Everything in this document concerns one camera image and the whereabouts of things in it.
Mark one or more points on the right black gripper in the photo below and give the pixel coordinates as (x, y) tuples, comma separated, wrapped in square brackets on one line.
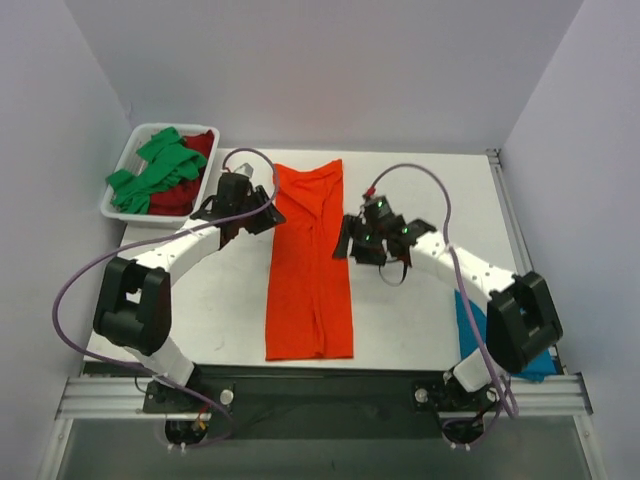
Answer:
[(357, 240)]

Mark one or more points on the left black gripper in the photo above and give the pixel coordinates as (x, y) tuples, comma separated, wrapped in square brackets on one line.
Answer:
[(242, 211)]

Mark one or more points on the orange t shirt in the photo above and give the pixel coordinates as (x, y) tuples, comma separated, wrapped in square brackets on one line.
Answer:
[(309, 307)]

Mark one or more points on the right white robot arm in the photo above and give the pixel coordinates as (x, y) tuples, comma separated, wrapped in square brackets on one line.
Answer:
[(521, 318)]

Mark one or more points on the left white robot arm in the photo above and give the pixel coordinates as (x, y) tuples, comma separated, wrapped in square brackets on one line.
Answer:
[(134, 309)]

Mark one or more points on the dark red t shirt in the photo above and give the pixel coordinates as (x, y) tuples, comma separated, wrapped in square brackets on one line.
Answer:
[(179, 199)]

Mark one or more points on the green t shirt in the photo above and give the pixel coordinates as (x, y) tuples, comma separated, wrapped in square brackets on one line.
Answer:
[(166, 161)]

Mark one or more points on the white plastic basket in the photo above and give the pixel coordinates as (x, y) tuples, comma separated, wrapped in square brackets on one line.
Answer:
[(130, 161)]

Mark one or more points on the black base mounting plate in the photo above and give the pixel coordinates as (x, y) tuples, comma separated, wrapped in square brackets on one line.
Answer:
[(282, 403)]

